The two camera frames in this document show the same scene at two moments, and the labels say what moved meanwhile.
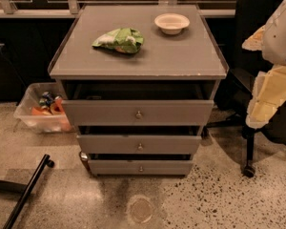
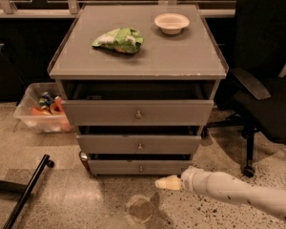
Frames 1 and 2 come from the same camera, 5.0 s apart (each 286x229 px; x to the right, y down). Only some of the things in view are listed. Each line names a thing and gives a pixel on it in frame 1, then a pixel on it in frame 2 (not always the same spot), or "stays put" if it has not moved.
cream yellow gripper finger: (271, 90) → (192, 180)
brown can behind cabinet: (85, 160) stays put
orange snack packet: (56, 108) stays put
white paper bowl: (172, 23) stays put
